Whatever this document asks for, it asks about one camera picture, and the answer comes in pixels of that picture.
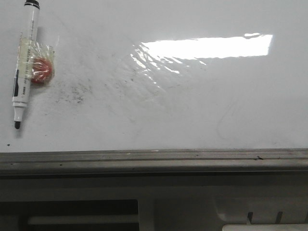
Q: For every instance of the white whiteboard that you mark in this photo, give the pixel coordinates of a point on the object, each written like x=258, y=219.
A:
x=161, y=74

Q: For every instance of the white black whiteboard marker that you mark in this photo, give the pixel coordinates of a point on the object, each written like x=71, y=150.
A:
x=23, y=72

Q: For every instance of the red magnet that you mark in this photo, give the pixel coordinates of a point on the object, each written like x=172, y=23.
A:
x=42, y=70

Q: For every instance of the grey aluminium whiteboard frame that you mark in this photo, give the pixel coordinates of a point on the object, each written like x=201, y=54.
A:
x=152, y=161

